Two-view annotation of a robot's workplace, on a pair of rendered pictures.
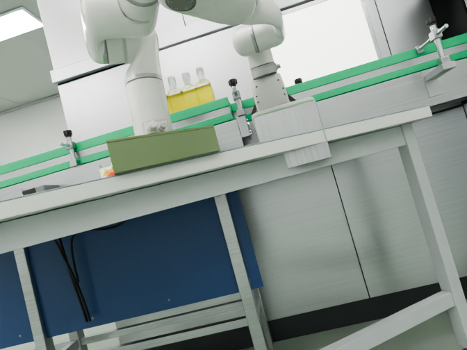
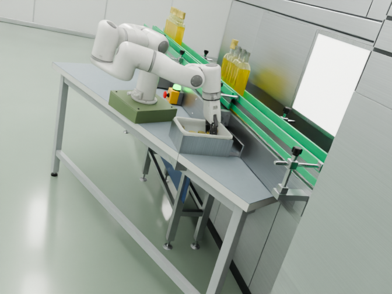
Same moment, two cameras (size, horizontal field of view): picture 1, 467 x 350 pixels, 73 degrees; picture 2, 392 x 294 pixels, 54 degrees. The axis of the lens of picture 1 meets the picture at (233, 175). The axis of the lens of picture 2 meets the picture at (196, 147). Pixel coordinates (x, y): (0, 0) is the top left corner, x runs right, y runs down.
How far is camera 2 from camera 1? 1.68 m
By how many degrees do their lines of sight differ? 64
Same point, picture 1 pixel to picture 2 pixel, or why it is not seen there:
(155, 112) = (139, 86)
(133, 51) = not seen: hidden behind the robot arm
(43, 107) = not seen: outside the picture
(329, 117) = (253, 154)
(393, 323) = (169, 270)
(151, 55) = not seen: hidden behind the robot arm
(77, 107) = (231, 22)
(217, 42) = (290, 30)
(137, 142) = (116, 98)
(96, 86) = (242, 14)
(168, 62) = (265, 25)
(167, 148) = (122, 108)
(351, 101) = (265, 157)
